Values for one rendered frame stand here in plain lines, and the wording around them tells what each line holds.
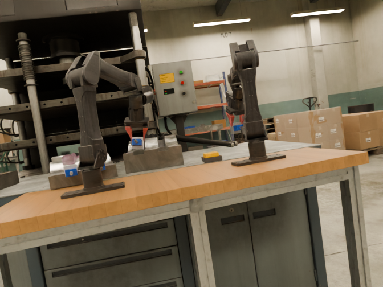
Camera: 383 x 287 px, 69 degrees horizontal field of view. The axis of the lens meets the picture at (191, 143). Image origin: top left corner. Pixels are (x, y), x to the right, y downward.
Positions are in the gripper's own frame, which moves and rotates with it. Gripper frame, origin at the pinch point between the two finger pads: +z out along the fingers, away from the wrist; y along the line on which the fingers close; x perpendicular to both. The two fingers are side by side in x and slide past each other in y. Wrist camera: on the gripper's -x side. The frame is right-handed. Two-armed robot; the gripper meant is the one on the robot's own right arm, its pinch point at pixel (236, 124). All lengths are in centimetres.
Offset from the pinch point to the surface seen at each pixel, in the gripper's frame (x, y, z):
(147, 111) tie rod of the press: -66, 37, 16
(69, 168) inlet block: 15, 79, 1
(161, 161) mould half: 12.7, 41.7, 6.3
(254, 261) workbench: 42, 5, 52
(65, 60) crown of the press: -125, 90, -10
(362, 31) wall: -576, -672, 68
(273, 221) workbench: 36, -6, 35
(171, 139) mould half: -13.9, 31.1, 11.1
